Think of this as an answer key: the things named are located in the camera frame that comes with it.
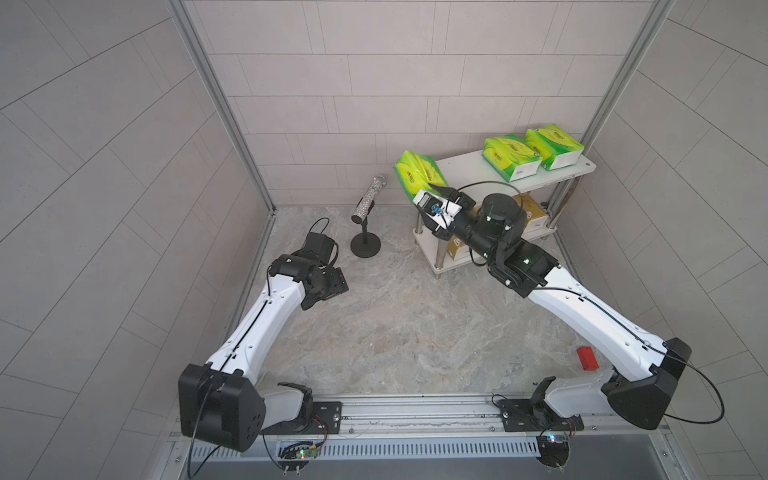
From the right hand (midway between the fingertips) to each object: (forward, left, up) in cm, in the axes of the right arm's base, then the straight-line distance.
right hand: (425, 190), depth 63 cm
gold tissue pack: (+21, -38, -29) cm, 52 cm away
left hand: (-5, +24, -29) cm, 37 cm away
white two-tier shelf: (+15, -15, -10) cm, 23 cm away
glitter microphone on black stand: (+18, +17, -40) cm, 47 cm away
